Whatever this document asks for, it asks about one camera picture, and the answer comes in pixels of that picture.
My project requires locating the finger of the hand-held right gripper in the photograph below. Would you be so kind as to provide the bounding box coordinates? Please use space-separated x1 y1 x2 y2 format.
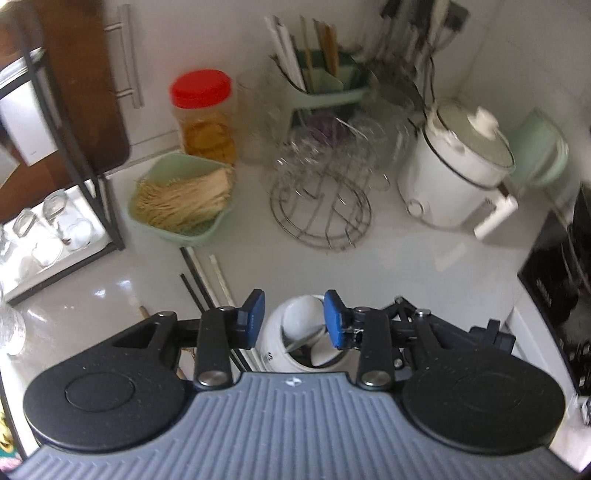
382 296 469 347

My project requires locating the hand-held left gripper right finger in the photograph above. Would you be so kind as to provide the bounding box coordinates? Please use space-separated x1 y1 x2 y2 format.
323 289 481 391

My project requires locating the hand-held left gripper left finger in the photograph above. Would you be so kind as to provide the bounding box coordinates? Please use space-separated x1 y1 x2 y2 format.
113 288 267 389

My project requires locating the white mug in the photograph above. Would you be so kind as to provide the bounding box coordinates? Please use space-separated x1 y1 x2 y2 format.
255 294 352 374

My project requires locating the metal spoon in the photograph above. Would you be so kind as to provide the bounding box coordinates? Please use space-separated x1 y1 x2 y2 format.
285 332 324 356

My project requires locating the black chopstick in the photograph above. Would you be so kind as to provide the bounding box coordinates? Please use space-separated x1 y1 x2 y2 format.
180 247 252 372
180 274 243 372

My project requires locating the wooden chopstick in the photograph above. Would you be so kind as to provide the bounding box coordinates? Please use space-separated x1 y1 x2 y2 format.
137 304 197 381

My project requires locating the row of hanging metal utensils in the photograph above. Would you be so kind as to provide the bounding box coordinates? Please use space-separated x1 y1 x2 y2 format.
365 0 451 93

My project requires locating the black cooktop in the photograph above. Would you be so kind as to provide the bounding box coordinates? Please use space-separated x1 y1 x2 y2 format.
517 182 591 398

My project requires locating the green plastic basket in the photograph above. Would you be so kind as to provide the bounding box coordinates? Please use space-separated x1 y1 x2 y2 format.
127 151 237 247

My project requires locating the white electric pot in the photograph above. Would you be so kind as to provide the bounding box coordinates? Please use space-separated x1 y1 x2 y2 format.
398 102 520 240

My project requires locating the bundle of thin wooden sticks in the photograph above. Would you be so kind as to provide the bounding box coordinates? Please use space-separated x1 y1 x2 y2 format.
131 167 236 233

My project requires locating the black metal rack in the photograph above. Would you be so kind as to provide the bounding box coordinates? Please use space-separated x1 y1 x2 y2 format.
0 46 126 308

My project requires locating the cluster of clear glass cups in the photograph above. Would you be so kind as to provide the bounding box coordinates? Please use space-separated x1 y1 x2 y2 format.
272 99 416 185

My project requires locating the green electric kettle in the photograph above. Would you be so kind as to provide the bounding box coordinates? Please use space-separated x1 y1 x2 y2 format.
510 108 570 188

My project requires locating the white tray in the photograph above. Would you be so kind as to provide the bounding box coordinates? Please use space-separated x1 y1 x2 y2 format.
0 185 118 301

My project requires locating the purple glass cup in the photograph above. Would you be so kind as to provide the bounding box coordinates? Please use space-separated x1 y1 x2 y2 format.
307 113 347 141

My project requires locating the tall clear glass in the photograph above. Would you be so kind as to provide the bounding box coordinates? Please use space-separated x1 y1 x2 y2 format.
236 68 289 163

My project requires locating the clear drinking glass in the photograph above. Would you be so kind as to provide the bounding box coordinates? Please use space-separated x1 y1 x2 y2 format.
13 209 63 268
44 190 93 252
0 226 24 273

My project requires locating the green utensil holder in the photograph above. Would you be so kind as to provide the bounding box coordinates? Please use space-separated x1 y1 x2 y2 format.
270 48 370 121

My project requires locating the red-lidded plastic jar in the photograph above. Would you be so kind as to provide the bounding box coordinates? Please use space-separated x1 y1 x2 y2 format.
169 69 238 167

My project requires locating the textured glass pitcher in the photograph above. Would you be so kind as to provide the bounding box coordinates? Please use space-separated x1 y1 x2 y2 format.
0 284 27 357

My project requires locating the bunch of assorted chopsticks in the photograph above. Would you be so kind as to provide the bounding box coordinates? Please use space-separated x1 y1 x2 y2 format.
264 14 340 90

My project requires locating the brown wooden cutting board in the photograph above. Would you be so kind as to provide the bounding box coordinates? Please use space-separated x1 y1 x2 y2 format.
0 0 145 178

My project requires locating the white storage box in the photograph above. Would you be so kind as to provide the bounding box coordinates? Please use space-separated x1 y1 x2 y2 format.
0 55 52 167

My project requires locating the wire cup rack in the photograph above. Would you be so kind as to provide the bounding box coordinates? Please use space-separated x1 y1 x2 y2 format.
269 115 391 250

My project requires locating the black power cable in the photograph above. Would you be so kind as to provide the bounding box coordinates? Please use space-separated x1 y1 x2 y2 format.
422 23 462 109

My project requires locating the dark wall outlet strip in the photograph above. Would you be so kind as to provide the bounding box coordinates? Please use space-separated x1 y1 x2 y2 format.
443 0 472 31

